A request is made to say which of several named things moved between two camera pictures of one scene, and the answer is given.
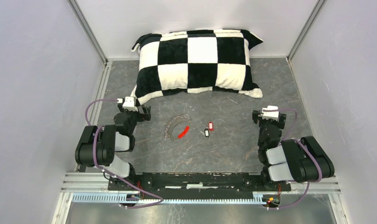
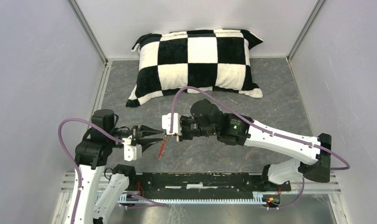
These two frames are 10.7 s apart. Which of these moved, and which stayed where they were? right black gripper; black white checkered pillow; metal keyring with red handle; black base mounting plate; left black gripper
Moved: right black gripper; left black gripper; metal keyring with red handle
Stayed: black base mounting plate; black white checkered pillow
